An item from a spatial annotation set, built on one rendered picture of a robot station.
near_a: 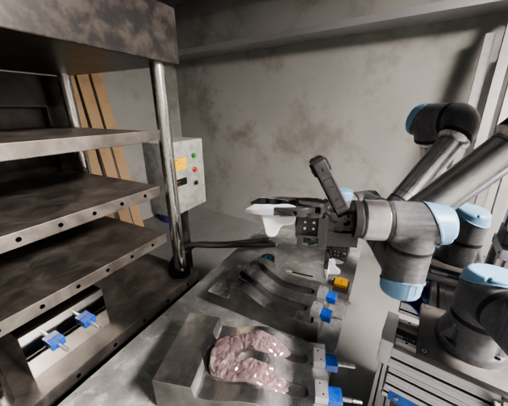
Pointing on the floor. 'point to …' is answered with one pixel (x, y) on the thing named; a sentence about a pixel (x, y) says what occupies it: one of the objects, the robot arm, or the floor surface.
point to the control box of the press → (185, 169)
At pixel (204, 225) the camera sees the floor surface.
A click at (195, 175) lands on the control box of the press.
